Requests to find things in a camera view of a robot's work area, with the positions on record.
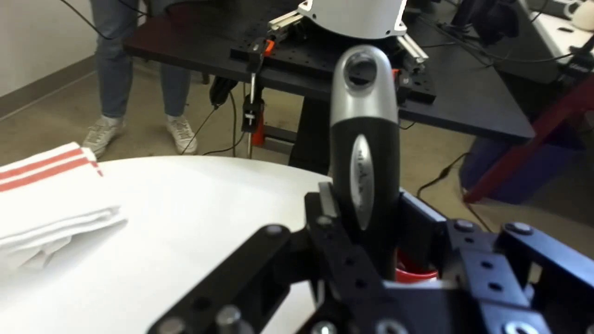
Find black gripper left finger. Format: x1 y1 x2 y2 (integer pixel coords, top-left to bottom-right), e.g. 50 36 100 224
147 181 373 334

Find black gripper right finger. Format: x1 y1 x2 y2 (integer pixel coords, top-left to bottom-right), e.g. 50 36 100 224
388 189 594 334

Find black handled serving spoon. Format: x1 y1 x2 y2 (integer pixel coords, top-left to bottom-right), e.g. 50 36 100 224
327 42 403 276

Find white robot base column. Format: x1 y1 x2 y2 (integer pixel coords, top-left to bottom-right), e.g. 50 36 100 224
297 0 410 40

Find black perforated robot table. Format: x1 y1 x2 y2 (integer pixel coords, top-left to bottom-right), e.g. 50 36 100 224
122 0 536 174

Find white towel red stripes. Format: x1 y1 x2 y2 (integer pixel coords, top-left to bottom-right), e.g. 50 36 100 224
0 140 128 270

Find person in jeans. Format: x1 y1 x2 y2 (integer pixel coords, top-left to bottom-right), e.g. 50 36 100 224
80 0 200 159

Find black floor cable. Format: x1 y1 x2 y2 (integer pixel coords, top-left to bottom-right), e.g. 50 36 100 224
414 150 471 200

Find red metal frame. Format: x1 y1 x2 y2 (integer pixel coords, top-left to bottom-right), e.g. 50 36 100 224
462 72 594 203

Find black clamp orange handle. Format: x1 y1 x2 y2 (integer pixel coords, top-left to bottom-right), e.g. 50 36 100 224
228 36 276 133

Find aluminium rail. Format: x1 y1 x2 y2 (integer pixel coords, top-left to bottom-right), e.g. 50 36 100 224
395 33 431 64

